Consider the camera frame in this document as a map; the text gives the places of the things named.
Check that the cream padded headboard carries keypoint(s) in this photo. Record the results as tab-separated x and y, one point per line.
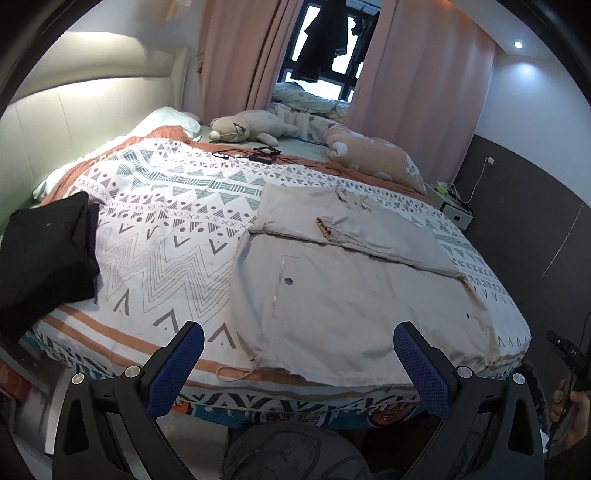
69	115

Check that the beige trousers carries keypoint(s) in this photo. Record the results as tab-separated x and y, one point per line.
332	300

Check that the pink curtain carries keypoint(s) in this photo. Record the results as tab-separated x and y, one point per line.
240	55
425	83

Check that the beige plush toy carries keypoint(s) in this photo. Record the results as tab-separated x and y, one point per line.
249	124

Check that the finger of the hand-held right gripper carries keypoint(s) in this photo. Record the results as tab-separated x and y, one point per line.
561	345

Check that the white pillow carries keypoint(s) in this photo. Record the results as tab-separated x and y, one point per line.
166	120

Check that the person's grey clothing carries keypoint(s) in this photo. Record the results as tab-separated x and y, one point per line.
286	452

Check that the black clothes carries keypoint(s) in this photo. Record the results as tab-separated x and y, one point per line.
46	258

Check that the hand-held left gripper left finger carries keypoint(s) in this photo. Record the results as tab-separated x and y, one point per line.
178	364

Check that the light printed quilt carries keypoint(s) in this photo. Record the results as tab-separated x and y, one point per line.
304	99

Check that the cream ruffled cushion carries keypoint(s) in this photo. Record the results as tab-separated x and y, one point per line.
307	124

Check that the green small item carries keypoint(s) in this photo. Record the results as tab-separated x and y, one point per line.
439	187

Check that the window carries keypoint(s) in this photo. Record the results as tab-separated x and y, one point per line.
344	64

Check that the white wall outlet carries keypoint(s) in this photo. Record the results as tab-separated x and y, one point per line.
492	161

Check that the white nightstand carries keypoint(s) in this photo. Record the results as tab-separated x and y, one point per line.
457	217

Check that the patterned bed blanket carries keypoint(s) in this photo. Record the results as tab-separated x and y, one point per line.
161	240

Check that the peach printed pillow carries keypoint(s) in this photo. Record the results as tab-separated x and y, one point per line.
369	152

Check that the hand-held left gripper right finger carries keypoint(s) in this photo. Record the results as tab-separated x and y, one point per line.
422	369

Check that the person's right hand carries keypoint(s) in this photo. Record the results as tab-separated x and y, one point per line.
581	415

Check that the dark hanging clothes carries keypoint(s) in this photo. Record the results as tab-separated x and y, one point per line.
323	41

